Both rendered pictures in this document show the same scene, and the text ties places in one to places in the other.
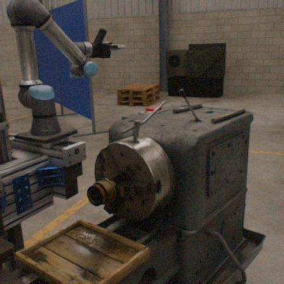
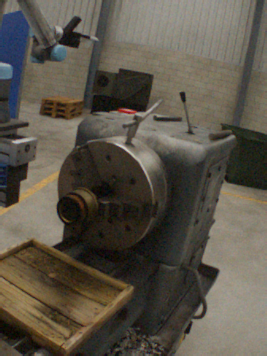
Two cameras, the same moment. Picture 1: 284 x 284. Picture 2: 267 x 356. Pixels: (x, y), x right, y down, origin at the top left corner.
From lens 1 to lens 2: 0.45 m
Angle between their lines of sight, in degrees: 14
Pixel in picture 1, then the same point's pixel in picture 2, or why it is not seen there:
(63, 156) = (11, 152)
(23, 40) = not seen: outside the picture
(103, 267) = (77, 307)
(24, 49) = not seen: outside the picture
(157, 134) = (150, 139)
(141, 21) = not seen: hidden behind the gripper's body
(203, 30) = (134, 59)
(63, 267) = (21, 301)
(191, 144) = (199, 158)
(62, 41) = (36, 16)
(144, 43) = (75, 60)
